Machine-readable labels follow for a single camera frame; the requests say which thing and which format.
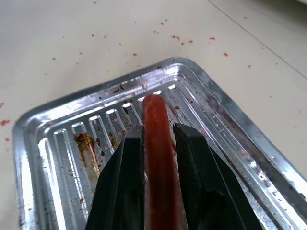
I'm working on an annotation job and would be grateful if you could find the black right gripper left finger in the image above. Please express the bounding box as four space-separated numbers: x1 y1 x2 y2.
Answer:
85 125 146 230

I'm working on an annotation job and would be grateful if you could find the silver ribbed metal tray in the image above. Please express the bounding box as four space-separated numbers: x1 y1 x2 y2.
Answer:
12 57 307 230

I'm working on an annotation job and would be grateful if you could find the red sausage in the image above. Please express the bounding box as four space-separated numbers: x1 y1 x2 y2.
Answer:
142 94 186 230

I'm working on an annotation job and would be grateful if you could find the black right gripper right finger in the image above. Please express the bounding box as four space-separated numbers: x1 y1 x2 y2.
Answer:
173 122 264 230

